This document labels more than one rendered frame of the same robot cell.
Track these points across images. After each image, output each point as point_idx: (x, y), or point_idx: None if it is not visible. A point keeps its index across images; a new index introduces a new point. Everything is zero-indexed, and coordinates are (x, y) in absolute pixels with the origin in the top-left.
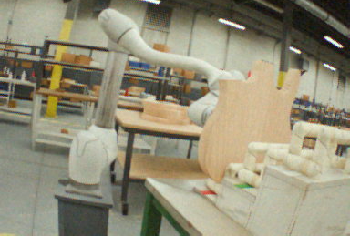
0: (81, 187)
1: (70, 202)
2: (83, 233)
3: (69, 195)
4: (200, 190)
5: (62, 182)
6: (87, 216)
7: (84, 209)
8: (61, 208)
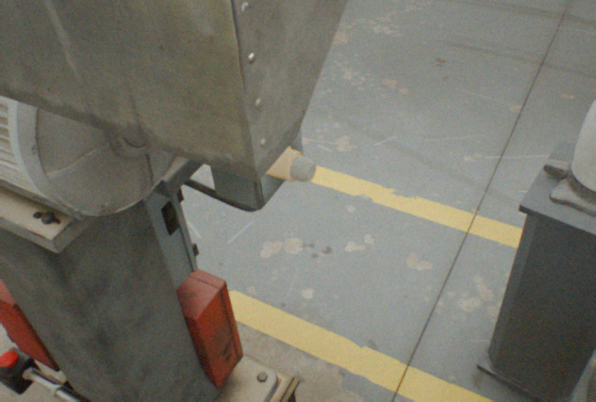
0: (590, 198)
1: (552, 224)
2: (563, 283)
3: (555, 210)
4: None
5: (552, 172)
6: (582, 256)
7: (580, 243)
8: (530, 227)
